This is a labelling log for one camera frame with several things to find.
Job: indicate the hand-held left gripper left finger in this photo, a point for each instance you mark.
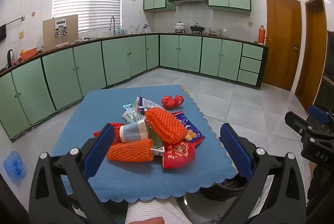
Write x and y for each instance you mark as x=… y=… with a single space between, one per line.
x=100 y=151

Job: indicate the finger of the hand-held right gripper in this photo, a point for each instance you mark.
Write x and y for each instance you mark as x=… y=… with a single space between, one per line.
x=317 y=112
x=296 y=121

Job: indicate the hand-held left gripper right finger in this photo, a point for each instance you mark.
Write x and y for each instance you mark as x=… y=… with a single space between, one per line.
x=236 y=151

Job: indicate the small orange foam net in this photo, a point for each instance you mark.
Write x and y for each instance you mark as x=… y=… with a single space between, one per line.
x=130 y=151

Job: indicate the red plastic bag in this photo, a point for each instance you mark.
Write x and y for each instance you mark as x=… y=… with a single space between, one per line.
x=171 y=102
x=118 y=125

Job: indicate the white cup with grey label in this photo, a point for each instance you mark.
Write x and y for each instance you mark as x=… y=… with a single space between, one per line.
x=131 y=131

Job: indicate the bin with black bag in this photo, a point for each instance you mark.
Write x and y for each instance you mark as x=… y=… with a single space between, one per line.
x=224 y=187

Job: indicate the blue snack packet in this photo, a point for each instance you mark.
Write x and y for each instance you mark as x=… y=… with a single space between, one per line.
x=191 y=130

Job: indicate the red snack packet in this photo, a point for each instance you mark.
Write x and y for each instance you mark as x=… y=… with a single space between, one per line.
x=180 y=155

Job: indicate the large orange foam net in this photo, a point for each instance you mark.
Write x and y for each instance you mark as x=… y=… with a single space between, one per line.
x=164 y=125

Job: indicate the blue scalloped table mat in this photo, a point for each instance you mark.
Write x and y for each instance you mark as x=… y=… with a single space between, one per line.
x=91 y=109

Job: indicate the dark glass cabinet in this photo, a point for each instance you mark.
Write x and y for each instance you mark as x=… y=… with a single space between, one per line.
x=327 y=70

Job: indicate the green and white packet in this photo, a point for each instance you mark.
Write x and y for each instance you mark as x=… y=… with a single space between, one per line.
x=130 y=115

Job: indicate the small white red wrapper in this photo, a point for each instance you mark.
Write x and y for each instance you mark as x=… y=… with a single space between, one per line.
x=157 y=151

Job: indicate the brown wooden door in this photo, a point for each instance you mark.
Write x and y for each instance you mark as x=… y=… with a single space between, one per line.
x=281 y=41
x=313 y=52

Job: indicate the red blue white packet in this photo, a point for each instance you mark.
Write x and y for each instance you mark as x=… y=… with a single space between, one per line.
x=148 y=104

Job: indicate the person's leg in striped trousers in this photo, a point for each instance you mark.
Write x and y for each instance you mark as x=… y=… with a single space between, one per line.
x=156 y=209

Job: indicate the blue plastic bag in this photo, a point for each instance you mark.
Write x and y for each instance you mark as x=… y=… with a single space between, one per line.
x=14 y=166

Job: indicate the red thermos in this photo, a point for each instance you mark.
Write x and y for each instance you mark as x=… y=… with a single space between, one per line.
x=261 y=35

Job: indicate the green base cabinets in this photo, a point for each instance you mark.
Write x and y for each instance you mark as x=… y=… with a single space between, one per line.
x=117 y=59

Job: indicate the orange basket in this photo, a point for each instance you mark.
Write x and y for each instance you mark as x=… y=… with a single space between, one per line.
x=28 y=54

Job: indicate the row of glass jars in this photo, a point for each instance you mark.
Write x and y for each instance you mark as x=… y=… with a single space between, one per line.
x=215 y=31

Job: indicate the utensil cup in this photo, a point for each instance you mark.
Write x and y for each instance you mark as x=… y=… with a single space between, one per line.
x=134 y=30

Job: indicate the black wok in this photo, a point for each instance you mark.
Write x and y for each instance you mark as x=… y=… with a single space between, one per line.
x=197 y=28

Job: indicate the metal kettle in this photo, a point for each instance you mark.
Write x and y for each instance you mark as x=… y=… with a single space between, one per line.
x=10 y=57

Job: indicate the metal faucet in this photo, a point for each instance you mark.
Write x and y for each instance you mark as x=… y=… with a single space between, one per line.
x=112 y=19

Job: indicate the white pot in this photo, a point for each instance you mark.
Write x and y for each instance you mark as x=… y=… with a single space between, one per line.
x=180 y=26

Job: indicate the dark towel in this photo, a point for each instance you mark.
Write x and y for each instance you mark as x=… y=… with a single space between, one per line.
x=2 y=32

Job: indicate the range hood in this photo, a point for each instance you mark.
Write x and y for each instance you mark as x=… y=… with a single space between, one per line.
x=188 y=0

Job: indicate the white metal bracket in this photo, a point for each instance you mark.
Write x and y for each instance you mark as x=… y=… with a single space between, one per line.
x=60 y=22

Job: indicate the metal towel rail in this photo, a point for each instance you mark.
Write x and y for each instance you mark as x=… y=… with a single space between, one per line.
x=15 y=20

